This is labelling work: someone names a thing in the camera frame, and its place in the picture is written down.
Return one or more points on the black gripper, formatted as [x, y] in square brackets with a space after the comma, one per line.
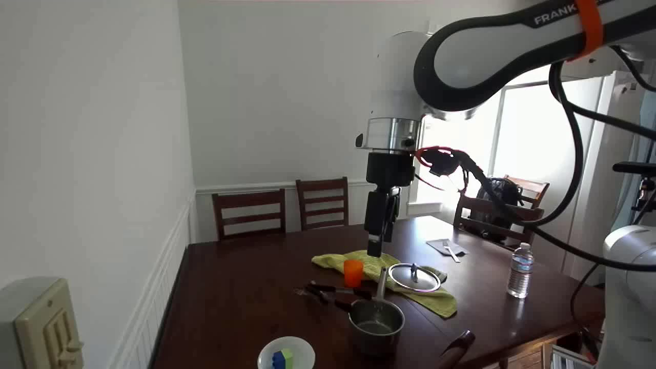
[390, 171]

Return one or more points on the glass pot lid steel rim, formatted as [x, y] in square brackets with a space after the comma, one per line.
[413, 278]

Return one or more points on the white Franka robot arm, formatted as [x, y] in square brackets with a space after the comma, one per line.
[493, 55]

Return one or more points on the white bowl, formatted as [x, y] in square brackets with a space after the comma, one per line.
[304, 347]

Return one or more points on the orange plastic cup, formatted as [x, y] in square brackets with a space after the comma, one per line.
[353, 273]

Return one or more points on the white paper card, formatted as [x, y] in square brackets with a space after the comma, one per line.
[441, 245]

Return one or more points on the dark wooden slat-back chair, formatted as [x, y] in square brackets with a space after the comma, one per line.
[494, 215]
[321, 186]
[249, 201]
[535, 188]

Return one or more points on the steel saucepan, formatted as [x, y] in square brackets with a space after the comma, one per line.
[376, 329]

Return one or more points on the yellow-green towel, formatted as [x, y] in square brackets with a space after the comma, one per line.
[441, 303]

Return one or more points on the dark wooden curved-top chair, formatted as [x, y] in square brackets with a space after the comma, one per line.
[459, 342]

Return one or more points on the black bag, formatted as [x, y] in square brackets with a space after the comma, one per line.
[502, 190]

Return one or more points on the green toy block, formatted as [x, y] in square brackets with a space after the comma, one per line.
[290, 357]

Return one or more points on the clear plastic water bottle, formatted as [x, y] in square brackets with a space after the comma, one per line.
[519, 275]

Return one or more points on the blue toy block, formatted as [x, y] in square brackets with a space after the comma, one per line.
[277, 360]

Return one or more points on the bright window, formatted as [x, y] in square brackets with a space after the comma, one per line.
[540, 131]

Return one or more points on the black camera stand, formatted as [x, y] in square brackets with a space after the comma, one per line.
[638, 167]

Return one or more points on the beige wall light switch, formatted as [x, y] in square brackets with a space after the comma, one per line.
[44, 329]

